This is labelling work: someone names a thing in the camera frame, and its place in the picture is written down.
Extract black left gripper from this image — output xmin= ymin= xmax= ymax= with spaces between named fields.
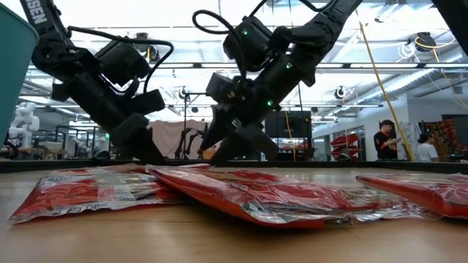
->
xmin=50 ymin=71 xmax=166 ymax=165

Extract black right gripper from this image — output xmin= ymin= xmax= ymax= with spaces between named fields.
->
xmin=198 ymin=82 xmax=281 ymax=166

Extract red popcorn bag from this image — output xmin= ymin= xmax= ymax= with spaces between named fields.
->
xmin=45 ymin=162 xmax=212 ymax=177
xmin=355 ymin=172 xmax=468 ymax=220
xmin=146 ymin=166 xmax=434 ymax=230
xmin=9 ymin=169 xmax=187 ymax=224

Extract beige curtain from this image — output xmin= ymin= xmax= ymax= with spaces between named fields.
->
xmin=147 ymin=119 xmax=211 ymax=161

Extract black monitor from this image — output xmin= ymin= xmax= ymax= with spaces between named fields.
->
xmin=272 ymin=110 xmax=313 ymax=140

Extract red stacked shelf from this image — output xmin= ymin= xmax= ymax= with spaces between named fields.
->
xmin=330 ymin=133 xmax=361 ymax=159

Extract teal plastic basket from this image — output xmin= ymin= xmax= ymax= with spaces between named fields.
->
xmin=0 ymin=2 xmax=40 ymax=145

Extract person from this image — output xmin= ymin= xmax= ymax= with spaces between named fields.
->
xmin=373 ymin=119 xmax=401 ymax=161
xmin=415 ymin=131 xmax=439 ymax=164

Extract colourful patterned cloth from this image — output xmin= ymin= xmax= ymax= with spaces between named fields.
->
xmin=423 ymin=119 xmax=468 ymax=154

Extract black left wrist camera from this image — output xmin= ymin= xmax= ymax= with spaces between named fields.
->
xmin=125 ymin=88 xmax=167 ymax=115

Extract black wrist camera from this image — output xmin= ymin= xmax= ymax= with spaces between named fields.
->
xmin=205 ymin=72 xmax=243 ymax=106
xmin=125 ymin=88 xmax=167 ymax=115

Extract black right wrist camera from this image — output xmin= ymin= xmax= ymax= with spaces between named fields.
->
xmin=205 ymin=72 xmax=243 ymax=106

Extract black aluminium table frame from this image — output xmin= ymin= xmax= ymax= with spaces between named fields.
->
xmin=0 ymin=159 xmax=468 ymax=175

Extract black left camera cable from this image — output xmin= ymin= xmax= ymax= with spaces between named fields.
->
xmin=67 ymin=25 xmax=176 ymax=95

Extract black camera cable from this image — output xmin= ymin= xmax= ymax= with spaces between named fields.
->
xmin=192 ymin=9 xmax=246 ymax=80
xmin=67 ymin=25 xmax=176 ymax=95

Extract black right camera cable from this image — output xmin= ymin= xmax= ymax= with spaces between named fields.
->
xmin=192 ymin=9 xmax=246 ymax=80

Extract yellow extension cable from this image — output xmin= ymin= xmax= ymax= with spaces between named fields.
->
xmin=356 ymin=20 xmax=417 ymax=163

